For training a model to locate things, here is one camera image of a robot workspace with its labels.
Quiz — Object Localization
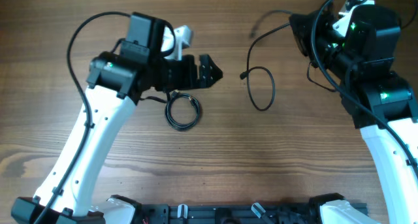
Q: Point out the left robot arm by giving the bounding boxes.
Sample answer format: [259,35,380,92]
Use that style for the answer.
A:
[11,12,223,223]

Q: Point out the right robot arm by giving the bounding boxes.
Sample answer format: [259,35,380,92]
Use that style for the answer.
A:
[289,0,417,223]

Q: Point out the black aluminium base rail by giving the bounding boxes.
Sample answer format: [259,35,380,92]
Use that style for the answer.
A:
[133,203,322,224]

